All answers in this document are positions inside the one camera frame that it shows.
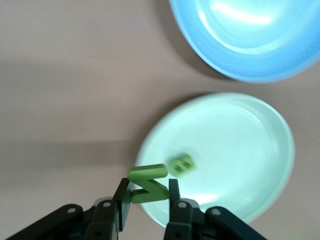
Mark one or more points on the green letter N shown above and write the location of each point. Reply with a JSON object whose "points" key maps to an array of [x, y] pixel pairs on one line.
{"points": [[147, 172]]}

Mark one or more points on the blue plate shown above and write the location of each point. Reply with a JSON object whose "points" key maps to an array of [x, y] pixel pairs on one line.
{"points": [[250, 37]]}

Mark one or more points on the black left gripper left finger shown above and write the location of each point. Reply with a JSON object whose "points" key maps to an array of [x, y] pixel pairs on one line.
{"points": [[107, 220]]}

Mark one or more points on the light green plate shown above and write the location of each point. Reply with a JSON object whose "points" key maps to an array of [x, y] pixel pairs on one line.
{"points": [[225, 140]]}

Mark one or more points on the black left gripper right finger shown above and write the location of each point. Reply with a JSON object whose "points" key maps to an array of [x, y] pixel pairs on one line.
{"points": [[181, 220]]}

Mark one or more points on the green letter B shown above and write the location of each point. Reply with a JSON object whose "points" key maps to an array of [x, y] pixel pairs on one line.
{"points": [[181, 166]]}

